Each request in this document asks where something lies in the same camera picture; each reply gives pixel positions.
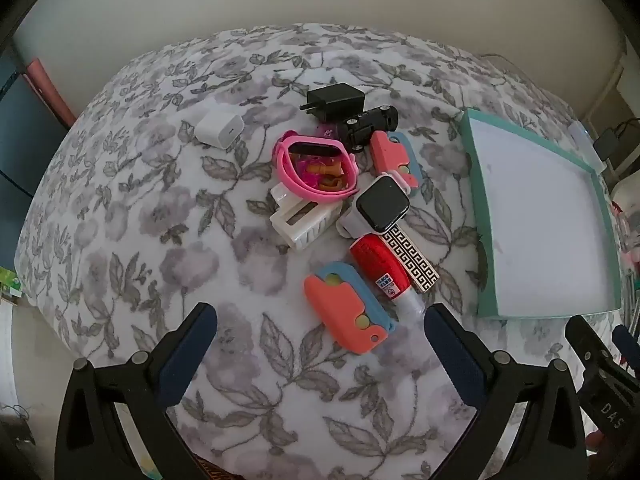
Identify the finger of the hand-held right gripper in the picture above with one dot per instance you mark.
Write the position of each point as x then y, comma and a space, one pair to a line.
582, 335
627, 342

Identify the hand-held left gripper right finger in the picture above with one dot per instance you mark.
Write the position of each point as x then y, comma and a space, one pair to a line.
452, 355

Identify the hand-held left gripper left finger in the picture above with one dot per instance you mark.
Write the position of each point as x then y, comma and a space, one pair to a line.
187, 355

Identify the black white patterned lighter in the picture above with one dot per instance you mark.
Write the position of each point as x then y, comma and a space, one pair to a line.
410, 257

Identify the coral and blue toy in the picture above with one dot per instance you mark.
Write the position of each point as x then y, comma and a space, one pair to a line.
387, 152
345, 310

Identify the red bottle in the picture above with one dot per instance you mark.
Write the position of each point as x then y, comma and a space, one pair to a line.
377, 260

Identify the white box teal rim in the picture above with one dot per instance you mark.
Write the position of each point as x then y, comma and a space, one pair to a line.
540, 220

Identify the white smartwatch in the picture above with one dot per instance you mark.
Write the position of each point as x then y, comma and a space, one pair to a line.
382, 205

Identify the pink smartwatch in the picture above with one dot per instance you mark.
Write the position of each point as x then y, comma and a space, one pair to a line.
285, 170

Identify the small orange toy figure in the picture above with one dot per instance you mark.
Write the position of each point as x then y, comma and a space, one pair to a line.
325, 175

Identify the white charger cube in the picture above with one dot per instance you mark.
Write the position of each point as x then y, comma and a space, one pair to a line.
217, 130

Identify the black toy car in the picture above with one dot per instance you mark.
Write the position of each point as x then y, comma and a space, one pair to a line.
370, 122

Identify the floral blanket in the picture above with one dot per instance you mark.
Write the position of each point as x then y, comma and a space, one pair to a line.
150, 260

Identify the white hair claw clip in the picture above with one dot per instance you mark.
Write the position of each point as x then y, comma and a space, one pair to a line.
300, 225

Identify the green packet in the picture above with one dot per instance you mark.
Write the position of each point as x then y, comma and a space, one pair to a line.
10, 282

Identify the black power adapter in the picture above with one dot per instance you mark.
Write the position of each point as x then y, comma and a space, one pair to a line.
606, 142

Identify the white power strip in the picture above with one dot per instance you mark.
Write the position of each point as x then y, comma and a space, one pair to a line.
582, 135

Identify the black charger plug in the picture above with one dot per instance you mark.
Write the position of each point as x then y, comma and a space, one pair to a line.
335, 100

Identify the dark blue cabinet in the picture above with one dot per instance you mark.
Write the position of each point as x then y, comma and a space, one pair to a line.
20, 125

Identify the pink panel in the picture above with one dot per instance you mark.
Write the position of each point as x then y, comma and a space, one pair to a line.
50, 92

